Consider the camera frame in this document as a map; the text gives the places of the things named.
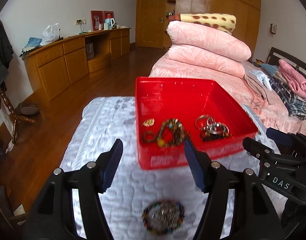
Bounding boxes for gold jewelry piece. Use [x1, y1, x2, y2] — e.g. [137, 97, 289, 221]
[142, 118, 155, 127]

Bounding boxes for pink bed sheet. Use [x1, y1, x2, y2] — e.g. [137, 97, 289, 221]
[149, 55, 306, 135]

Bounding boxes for plaid folded shirt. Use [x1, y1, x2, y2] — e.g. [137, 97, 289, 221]
[269, 77, 306, 120]

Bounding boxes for beige folded garment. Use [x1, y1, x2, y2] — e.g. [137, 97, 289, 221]
[244, 73, 275, 105]

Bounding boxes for pink folded towel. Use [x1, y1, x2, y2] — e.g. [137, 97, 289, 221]
[279, 59, 306, 101]

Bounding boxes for white quilted bed cover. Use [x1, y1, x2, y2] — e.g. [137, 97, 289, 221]
[60, 96, 288, 240]

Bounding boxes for red plastic box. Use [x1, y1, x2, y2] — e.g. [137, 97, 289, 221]
[135, 77, 257, 170]

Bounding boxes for white crumpled cloth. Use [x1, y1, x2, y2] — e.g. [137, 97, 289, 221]
[250, 69, 272, 91]

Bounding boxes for dark wooden headboard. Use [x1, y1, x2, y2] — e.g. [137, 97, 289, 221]
[266, 47, 306, 78]

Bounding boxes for grey slippers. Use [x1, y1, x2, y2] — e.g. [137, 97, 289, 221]
[18, 104, 40, 116]

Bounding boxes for wooden coat stand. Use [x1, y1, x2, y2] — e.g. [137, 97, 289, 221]
[0, 87, 36, 145]

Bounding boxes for lower pink folded quilt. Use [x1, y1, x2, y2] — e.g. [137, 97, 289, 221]
[166, 45, 246, 78]

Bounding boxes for pink folded quilt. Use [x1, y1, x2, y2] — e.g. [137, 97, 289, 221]
[166, 45, 246, 78]
[166, 21, 252, 62]

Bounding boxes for wooden chair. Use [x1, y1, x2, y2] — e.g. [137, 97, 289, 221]
[0, 186, 28, 230]

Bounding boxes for long wooden sideboard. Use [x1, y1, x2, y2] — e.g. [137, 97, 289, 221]
[23, 28, 130, 102]

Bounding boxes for grey paper bag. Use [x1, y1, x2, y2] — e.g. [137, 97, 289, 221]
[86, 43, 94, 61]

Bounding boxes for upper pink folded quilt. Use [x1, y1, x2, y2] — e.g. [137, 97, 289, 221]
[166, 21, 252, 62]

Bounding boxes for giraffe print blanket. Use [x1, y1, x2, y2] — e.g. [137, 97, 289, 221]
[168, 13, 237, 35]

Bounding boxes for white plastic bag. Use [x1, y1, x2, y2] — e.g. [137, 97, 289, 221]
[40, 23, 60, 46]

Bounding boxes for blue folded cloth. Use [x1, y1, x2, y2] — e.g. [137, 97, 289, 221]
[19, 37, 42, 57]

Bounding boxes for blue electric kettle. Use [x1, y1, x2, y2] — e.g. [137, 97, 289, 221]
[105, 18, 116, 29]

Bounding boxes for dark hanging jacket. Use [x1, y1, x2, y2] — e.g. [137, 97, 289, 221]
[0, 20, 14, 86]

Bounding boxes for wooden door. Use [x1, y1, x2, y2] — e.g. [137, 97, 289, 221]
[136, 0, 166, 48]

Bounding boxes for wall switch panel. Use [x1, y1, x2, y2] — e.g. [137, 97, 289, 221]
[269, 23, 277, 35]

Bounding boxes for wall power socket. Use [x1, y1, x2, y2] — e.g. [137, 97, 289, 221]
[75, 19, 86, 25]

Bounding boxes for red picture frame left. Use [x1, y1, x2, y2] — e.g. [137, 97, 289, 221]
[91, 10, 103, 31]

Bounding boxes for red picture frame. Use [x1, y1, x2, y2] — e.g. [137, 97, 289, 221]
[91, 10, 103, 31]
[103, 11, 114, 21]

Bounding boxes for red picture frame right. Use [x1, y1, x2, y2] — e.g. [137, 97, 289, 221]
[103, 11, 114, 21]

